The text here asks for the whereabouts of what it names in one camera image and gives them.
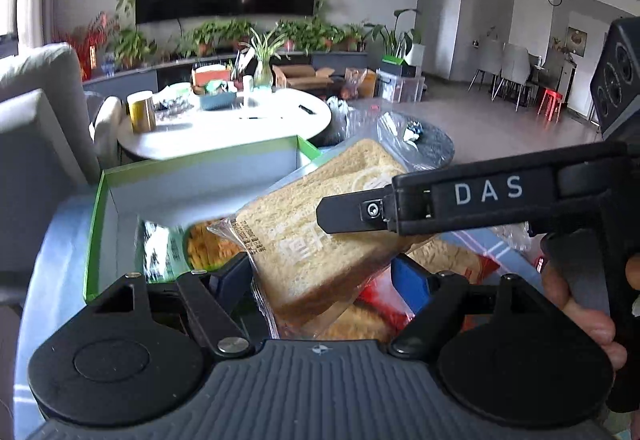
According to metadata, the clear plastic bag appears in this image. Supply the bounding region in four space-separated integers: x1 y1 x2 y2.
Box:
327 96 351 143

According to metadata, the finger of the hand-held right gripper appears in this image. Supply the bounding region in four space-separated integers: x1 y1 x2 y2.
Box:
316 185 402 237

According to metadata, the red flower decoration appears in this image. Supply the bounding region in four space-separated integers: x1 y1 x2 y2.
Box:
52 12 118 70

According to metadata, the spider plant in glass vase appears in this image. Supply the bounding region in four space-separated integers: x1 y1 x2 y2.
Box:
239 27 288 90

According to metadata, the grey dining chair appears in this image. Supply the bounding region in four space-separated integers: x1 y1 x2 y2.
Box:
492 44 536 113
469 40 503 93

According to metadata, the white cushion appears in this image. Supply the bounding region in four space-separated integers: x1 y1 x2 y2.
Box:
92 96 123 171

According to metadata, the teal plastic basket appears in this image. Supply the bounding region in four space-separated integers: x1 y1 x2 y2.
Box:
199 87 240 111

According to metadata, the gold tin can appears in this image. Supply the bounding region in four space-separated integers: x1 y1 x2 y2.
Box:
126 90 157 135

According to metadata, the green black box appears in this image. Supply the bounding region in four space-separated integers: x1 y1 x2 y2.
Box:
381 54 417 78

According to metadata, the person's right hand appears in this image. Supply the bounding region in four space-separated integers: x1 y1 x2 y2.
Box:
541 254 640 373

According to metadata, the blue striped tablecloth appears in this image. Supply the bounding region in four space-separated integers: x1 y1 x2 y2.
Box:
14 192 551 440

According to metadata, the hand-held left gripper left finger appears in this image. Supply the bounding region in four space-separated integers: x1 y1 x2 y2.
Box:
87 252 253 358

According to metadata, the green white snack packet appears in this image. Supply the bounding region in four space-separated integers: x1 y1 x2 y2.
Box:
139 219 190 283

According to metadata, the grey television console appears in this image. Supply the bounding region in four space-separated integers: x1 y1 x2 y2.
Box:
82 50 368 95

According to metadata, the orange snack packet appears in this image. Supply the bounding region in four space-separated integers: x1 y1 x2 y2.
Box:
182 219 247 271

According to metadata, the green cardboard box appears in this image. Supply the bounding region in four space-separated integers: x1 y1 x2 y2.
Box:
82 135 323 303

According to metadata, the pile of clear wrappers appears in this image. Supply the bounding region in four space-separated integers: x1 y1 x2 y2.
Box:
152 82 196 113

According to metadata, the dark round coffee table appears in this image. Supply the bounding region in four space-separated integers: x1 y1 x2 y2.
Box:
345 107 457 171

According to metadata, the red stool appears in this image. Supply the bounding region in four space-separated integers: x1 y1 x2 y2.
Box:
537 88 564 123

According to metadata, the framed wall picture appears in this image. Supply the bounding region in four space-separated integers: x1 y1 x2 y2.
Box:
566 26 588 56

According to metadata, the open cardboard box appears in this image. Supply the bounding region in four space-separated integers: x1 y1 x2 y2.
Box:
272 64 337 91

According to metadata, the clear plastic storage box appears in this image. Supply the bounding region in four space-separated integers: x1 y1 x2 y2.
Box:
376 70 427 103

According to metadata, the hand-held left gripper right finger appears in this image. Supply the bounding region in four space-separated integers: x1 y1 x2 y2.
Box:
389 256 553 360

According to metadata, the grey sofa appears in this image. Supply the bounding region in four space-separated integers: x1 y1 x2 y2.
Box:
0 42 123 305

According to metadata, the orange box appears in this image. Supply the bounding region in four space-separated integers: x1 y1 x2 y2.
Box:
192 67 233 88

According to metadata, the white round table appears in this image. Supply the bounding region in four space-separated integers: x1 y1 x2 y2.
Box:
116 87 333 163

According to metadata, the sliced bread packet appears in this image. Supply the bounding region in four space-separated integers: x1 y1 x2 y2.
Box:
206 112 443 342

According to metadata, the potted green plant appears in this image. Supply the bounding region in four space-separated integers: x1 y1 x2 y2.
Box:
112 27 151 69
192 20 226 56
225 20 256 51
345 24 371 52
310 22 346 51
275 17 311 53

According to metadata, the tall plant in white planter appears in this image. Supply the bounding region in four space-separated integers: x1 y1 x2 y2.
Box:
365 8 426 65

